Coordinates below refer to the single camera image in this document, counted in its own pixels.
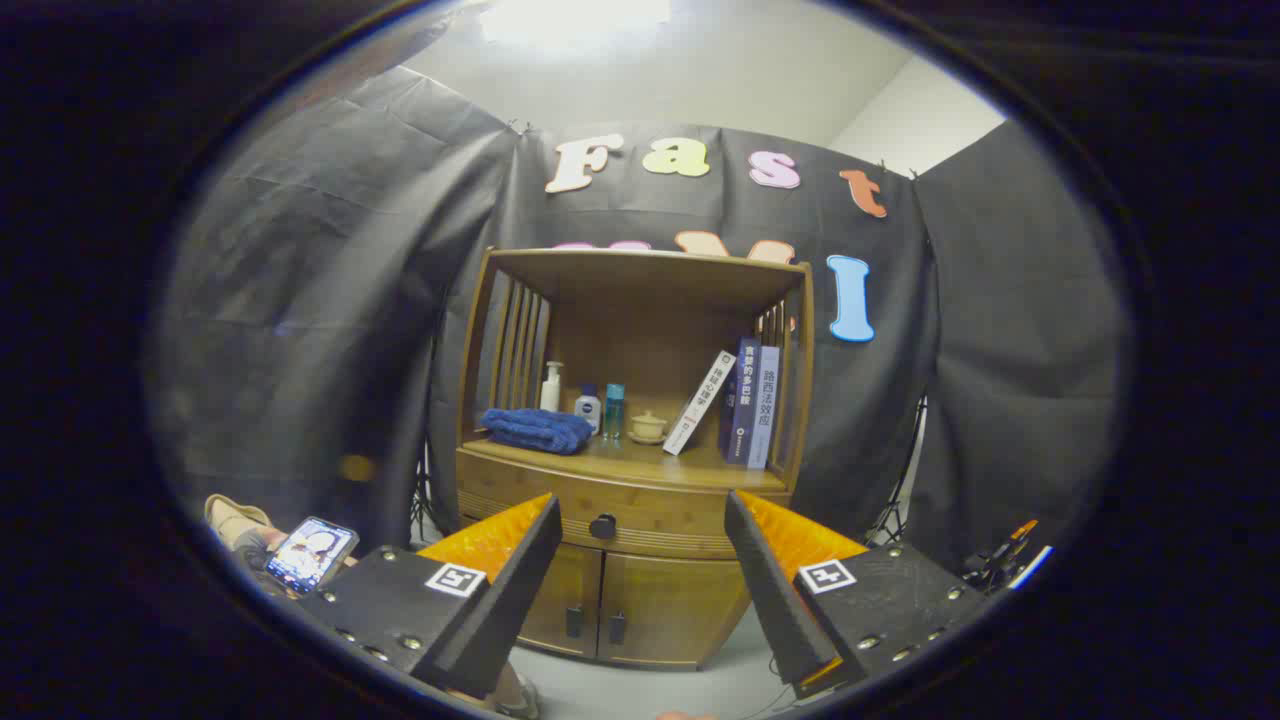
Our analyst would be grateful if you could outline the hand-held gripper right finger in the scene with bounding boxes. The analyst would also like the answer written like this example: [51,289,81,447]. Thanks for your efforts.
[724,489,991,701]

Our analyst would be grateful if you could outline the dark blue book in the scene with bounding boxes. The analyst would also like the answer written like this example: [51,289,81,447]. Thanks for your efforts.
[718,337,761,465]

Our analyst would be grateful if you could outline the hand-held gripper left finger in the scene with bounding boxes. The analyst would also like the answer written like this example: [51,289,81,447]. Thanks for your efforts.
[300,492,564,701]

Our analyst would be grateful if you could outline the black light stand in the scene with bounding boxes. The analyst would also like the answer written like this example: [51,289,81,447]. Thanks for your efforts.
[868,398,931,547]

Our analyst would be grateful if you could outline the grey shoe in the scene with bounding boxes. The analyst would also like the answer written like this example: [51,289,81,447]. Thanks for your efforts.
[490,662,542,719]

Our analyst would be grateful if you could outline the pale blue book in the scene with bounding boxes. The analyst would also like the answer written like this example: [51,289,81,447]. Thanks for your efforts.
[746,345,781,471]

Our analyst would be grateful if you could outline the smartphone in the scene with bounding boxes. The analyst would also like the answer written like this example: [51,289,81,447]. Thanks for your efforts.
[265,516,360,595]

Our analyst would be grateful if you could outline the blue folded towel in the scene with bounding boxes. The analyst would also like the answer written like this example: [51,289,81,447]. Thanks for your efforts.
[480,407,595,456]

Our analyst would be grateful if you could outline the black equipment with orange part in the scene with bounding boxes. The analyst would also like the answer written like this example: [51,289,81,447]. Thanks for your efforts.
[965,520,1051,591]

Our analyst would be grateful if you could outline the wooden cabinet door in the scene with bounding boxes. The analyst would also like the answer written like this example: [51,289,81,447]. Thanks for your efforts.
[515,545,604,659]
[598,552,751,669]

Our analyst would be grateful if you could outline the white book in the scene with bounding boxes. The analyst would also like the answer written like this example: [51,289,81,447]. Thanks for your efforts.
[662,350,737,456]

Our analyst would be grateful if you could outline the wooden cabinet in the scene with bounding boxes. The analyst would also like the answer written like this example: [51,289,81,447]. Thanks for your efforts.
[455,247,814,669]

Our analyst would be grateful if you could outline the wooden countertop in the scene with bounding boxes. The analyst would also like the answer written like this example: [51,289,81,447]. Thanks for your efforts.
[462,435,791,493]

